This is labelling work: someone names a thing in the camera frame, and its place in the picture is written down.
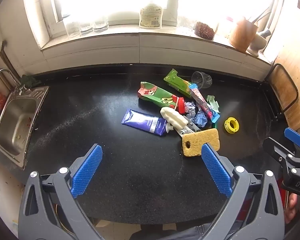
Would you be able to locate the pink and blue stick wrapper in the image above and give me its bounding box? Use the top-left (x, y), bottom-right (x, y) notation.
top-left (188, 83), bottom-right (221, 124)

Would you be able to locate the white mortar with pestle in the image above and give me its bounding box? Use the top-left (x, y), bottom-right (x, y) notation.
top-left (247, 29), bottom-right (272, 57)

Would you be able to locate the yellow sponge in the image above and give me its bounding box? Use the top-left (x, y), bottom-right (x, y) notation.
top-left (182, 128), bottom-right (220, 157)

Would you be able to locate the labelled plastic bottle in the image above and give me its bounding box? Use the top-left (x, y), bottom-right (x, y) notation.
top-left (139, 2), bottom-right (163, 29)

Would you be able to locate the blue and white tube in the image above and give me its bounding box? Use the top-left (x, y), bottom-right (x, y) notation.
top-left (121, 108), bottom-right (174, 137)

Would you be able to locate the clear drinking glass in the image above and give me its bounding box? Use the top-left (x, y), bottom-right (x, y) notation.
top-left (79, 17), bottom-right (94, 36)
top-left (63, 17), bottom-right (81, 39)
top-left (93, 16), bottom-right (109, 33)

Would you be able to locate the chrome faucet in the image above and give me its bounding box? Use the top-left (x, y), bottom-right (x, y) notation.
top-left (0, 69), bottom-right (26, 96)

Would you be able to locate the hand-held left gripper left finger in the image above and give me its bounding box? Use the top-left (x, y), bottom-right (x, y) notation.
top-left (18, 144), bottom-right (103, 240)

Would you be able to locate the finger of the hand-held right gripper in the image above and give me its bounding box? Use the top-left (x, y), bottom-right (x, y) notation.
top-left (284, 127), bottom-right (300, 158)
top-left (263, 137), bottom-right (300, 167)

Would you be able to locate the black metal frame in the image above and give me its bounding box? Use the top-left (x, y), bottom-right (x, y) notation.
top-left (264, 63), bottom-right (299, 118)

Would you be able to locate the red and green snack pouch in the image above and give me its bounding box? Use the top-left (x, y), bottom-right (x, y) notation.
top-left (137, 81), bottom-right (180, 109)

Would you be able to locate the stainless steel sink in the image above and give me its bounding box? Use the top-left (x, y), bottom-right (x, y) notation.
top-left (0, 86), bottom-right (50, 170)

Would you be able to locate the person's right hand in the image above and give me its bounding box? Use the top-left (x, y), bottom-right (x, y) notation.
top-left (284, 192), bottom-right (300, 224)

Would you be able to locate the wooden utensil holder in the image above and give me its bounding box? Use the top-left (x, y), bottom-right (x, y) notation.
top-left (228, 17), bottom-right (259, 53)

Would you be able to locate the light green plastic piece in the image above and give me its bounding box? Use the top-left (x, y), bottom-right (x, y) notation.
top-left (206, 95), bottom-right (221, 114)

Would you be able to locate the yellow tape ring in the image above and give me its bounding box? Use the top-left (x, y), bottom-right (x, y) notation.
top-left (224, 117), bottom-right (240, 134)

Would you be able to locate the green cloth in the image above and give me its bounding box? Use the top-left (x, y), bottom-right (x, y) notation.
top-left (20, 75), bottom-right (42, 88)

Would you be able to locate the green juice carton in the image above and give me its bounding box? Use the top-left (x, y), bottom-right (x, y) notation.
top-left (163, 68), bottom-right (194, 99)

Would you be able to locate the jar of dried red spice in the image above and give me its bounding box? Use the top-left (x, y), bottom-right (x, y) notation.
top-left (194, 21), bottom-right (215, 41)

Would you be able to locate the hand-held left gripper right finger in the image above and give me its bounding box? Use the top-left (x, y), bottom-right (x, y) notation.
top-left (201, 143), bottom-right (285, 240)

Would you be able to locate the crumpled blue wrapper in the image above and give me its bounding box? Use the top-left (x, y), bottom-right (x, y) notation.
top-left (184, 102), bottom-right (198, 117)
top-left (190, 112), bottom-right (208, 128)

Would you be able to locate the clear plastic cup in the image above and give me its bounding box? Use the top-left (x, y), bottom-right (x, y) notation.
top-left (191, 71), bottom-right (213, 90)

